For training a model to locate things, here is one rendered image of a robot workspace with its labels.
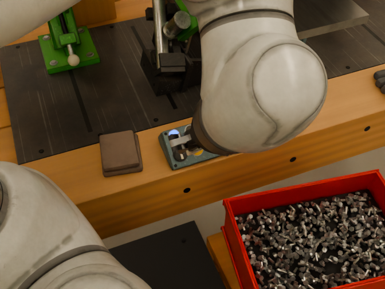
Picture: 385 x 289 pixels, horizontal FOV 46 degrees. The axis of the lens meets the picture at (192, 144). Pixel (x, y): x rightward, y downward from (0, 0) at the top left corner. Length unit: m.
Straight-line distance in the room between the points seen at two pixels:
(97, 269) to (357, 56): 0.92
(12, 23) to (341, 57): 1.04
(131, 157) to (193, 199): 0.19
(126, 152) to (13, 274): 0.41
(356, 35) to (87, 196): 0.82
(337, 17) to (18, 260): 0.69
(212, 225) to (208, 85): 1.47
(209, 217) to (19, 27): 1.69
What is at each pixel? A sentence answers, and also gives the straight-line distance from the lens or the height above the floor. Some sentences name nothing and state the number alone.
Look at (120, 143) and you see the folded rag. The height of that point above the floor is 0.93.
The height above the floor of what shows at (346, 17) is 1.13.
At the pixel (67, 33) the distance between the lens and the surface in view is 1.12.
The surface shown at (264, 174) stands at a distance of 1.04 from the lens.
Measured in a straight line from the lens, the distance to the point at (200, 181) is 0.95.
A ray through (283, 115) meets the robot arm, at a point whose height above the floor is 1.34.
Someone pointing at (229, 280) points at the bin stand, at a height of 0.80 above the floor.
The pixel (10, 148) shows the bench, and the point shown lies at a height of 0.88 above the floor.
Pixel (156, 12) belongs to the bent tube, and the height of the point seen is 1.05.
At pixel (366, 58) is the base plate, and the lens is 1.25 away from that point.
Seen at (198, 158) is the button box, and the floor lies 0.92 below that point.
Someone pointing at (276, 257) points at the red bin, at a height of 0.88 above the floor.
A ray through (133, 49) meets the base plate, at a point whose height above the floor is 0.90.
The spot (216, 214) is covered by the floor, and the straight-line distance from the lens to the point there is 1.92.
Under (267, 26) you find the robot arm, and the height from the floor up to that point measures 1.36.
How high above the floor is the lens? 1.61
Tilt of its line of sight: 48 degrees down
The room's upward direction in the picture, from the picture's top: straight up
